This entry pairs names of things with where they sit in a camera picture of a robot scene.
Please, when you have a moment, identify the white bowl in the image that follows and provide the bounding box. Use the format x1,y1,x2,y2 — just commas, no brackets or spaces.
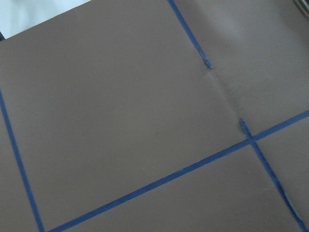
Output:
295,0,309,15

